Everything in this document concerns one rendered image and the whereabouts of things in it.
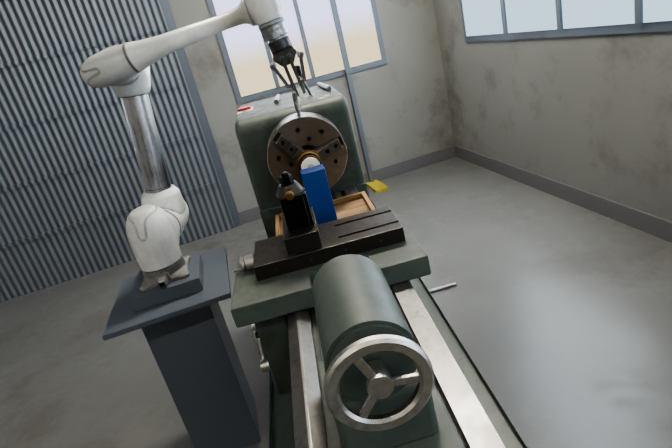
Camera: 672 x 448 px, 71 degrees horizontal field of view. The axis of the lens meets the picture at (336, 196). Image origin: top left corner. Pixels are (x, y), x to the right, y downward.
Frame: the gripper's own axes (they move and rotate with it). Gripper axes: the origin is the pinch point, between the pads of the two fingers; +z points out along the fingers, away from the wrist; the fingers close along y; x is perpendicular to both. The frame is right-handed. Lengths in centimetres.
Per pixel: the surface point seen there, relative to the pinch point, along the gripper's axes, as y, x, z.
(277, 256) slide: -24, -48, 32
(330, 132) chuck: 5.1, 9.7, 18.7
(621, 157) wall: 162, 77, 116
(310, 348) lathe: -22, -77, 44
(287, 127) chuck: -9.3, 9.8, 10.5
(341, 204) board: -1.9, 0.9, 44.5
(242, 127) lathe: -26.8, 26.4, 6.3
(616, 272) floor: 117, 30, 152
